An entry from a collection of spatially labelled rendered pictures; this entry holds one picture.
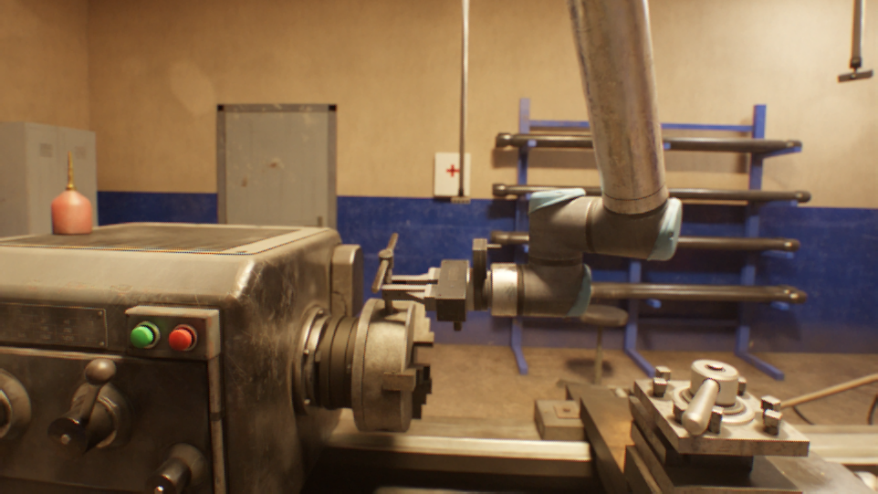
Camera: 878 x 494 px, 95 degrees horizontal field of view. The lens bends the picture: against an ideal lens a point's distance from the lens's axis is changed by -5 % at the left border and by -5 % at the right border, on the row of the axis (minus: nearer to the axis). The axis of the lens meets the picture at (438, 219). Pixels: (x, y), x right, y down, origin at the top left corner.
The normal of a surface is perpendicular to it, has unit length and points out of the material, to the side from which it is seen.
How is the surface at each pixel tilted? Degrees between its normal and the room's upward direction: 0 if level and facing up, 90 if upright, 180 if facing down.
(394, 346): 55
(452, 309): 109
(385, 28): 90
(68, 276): 45
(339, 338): 37
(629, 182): 124
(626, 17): 116
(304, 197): 90
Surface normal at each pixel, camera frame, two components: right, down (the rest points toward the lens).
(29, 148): 1.00, 0.03
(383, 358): -0.04, -0.39
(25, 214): -0.06, 0.07
